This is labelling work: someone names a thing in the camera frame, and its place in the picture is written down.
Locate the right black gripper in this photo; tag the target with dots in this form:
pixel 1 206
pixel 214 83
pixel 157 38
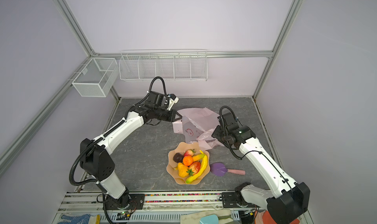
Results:
pixel 216 132

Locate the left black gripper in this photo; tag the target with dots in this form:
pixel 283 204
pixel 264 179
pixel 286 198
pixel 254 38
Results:
pixel 172 117

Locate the pink plastic bag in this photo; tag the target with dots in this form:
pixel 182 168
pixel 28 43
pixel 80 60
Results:
pixel 198 125

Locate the orange tangerine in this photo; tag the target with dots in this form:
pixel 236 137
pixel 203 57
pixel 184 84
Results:
pixel 187 160

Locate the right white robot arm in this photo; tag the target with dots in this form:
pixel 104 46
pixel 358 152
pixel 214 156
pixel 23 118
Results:
pixel 285 199

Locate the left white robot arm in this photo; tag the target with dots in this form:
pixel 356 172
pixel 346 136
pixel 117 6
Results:
pixel 95 155

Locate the beige scalloped fruit bowl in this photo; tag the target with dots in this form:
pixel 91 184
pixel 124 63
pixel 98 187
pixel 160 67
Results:
pixel 172 166

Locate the long yellow banana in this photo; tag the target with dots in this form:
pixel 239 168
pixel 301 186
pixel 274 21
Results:
pixel 203 167

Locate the upper red strawberry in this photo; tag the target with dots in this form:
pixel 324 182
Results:
pixel 190 152

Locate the red strawberry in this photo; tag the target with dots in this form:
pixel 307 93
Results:
pixel 194 168
pixel 190 152

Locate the dark purple plum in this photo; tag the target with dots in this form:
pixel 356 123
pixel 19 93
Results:
pixel 178 158

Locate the small yellow-green banana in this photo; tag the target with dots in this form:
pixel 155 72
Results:
pixel 198 157

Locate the lower red strawberry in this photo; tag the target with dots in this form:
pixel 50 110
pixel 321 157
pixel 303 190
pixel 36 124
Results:
pixel 194 168

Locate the yellow pear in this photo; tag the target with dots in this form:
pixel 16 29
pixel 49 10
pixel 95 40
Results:
pixel 183 170

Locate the beige cloth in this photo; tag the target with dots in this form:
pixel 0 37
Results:
pixel 225 217

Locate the teal plastic object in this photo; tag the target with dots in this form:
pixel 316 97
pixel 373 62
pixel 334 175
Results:
pixel 210 219

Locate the small white mesh basket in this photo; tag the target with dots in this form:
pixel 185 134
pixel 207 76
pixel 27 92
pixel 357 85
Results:
pixel 97 77

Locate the blue white knit glove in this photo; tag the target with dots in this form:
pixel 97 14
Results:
pixel 78 219

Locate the purple scoop pink handle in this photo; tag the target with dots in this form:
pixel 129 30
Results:
pixel 219 169

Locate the long white wire basket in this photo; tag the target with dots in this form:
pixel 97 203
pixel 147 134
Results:
pixel 170 64

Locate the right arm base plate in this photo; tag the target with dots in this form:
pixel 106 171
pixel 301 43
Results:
pixel 234 200

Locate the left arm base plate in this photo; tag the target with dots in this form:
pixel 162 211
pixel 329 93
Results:
pixel 125 202

